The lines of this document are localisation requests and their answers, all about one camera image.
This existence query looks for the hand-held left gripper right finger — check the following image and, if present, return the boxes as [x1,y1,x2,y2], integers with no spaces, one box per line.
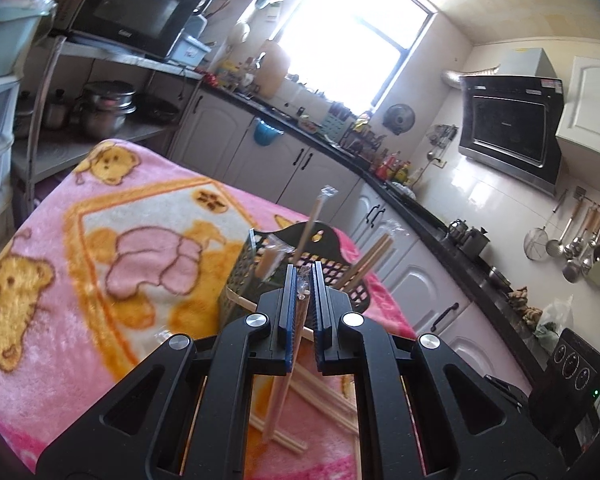
[312,261,567,480]

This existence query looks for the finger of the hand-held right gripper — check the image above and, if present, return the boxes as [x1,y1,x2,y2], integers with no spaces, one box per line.
[484,374,533,413]

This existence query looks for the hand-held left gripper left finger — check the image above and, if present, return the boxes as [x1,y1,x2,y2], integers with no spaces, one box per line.
[37,266,301,480]

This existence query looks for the group of chopsticks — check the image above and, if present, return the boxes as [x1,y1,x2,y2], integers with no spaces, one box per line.
[225,287,361,453]

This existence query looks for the chopstick pair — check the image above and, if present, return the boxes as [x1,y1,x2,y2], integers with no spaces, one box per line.
[291,186,340,267]
[332,220,406,292]
[262,266,315,445]
[257,240,287,281]

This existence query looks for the grey plastic utensil basket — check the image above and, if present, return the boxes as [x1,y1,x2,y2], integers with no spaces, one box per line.
[219,221,372,333]

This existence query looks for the row of hanging kitchen utensils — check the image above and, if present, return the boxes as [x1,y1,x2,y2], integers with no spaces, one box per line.
[545,185,600,288]

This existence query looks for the small hanging utensils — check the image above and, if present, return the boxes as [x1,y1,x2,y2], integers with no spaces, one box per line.
[425,124,458,161]

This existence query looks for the clear plastic bag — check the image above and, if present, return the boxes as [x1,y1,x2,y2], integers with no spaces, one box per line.
[535,295,576,346]

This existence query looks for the ginger root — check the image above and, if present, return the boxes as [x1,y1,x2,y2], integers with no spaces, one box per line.
[510,285,543,328]

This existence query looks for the steel bowl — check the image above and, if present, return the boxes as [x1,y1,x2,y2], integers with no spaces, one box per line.
[487,265,513,291]

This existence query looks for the white base cabinets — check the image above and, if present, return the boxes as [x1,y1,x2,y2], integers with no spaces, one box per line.
[167,87,546,401]

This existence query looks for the dark kitchen countertop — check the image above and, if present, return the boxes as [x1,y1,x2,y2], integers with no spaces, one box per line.
[200,82,556,368]

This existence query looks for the row of condiment bottles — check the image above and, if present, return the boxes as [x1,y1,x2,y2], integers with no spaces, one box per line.
[350,125,421,188]

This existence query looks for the blue hanging bin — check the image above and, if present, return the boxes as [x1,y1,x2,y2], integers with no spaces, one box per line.
[252,117,286,147]

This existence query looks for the light blue knife block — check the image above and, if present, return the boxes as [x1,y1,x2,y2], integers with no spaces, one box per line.
[322,102,353,136]

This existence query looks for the pink printed blanket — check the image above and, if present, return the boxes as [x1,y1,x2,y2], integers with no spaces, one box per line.
[0,138,426,480]

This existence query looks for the metal kitchen rack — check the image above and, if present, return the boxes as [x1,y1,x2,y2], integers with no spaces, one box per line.
[10,35,206,211]

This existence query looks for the black wok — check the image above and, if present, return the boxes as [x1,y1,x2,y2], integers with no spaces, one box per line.
[135,92,181,123]

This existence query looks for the beige cutting board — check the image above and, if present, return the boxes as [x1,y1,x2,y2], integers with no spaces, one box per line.
[255,40,292,98]

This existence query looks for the black range hood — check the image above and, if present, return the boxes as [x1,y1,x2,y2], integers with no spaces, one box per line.
[457,47,566,198]

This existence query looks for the white upper cabinet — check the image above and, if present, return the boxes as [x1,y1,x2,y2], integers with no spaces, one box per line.
[555,55,600,161]

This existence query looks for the large steel pot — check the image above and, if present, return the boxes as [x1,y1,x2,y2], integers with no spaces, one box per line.
[77,80,137,141]

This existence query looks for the blue plastic box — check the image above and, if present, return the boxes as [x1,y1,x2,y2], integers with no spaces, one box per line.
[172,30,213,68]

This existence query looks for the white hanging lid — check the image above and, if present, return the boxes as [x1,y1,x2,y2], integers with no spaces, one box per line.
[229,20,252,46]

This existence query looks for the kitchen window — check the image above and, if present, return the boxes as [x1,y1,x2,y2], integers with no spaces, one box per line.
[272,0,438,121]

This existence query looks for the small steel pot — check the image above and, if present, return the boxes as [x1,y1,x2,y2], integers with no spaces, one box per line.
[42,89,73,131]

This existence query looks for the black microwave oven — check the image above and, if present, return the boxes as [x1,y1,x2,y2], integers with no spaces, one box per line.
[55,0,217,61]

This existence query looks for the light blue drawer unit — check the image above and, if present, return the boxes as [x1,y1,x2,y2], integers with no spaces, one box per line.
[0,0,58,273]

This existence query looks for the wire mesh strainer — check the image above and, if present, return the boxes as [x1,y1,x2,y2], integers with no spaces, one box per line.
[524,190,568,262]

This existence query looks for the round dark wall fan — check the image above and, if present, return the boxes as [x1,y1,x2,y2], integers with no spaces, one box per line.
[384,103,415,136]

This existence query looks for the silver exhaust duct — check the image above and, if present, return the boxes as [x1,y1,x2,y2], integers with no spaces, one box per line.
[440,65,503,91]

